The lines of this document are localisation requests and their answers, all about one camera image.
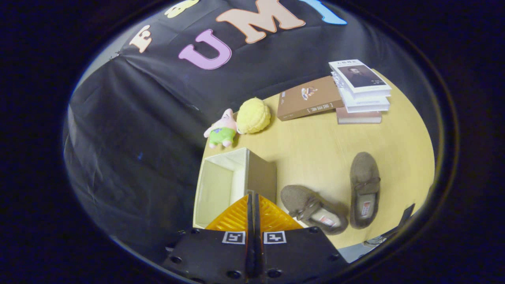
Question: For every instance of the brown hardcover book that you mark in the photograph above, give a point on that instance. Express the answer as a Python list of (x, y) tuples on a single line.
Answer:
[(307, 98)]

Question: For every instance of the black backdrop cloth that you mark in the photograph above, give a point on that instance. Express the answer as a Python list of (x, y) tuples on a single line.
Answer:
[(138, 118)]

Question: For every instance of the white book with portrait cover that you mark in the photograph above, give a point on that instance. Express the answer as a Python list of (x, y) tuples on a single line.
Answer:
[(359, 77)]

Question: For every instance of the pink and green plush toy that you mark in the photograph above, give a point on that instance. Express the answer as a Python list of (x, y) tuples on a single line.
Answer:
[(223, 134)]

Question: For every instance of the brown fuzzy shoe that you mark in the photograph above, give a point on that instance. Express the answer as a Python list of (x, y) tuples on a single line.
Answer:
[(296, 195), (365, 165)]

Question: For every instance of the yellow round plush toy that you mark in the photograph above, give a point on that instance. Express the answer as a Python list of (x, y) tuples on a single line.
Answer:
[(253, 116)]

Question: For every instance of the plain white book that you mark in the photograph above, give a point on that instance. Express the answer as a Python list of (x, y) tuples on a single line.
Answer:
[(367, 105)]

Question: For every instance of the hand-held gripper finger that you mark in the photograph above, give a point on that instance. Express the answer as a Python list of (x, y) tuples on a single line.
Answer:
[(259, 217), (249, 217)]

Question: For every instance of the black frame structure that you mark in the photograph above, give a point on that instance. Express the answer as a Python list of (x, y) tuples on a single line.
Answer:
[(406, 215)]

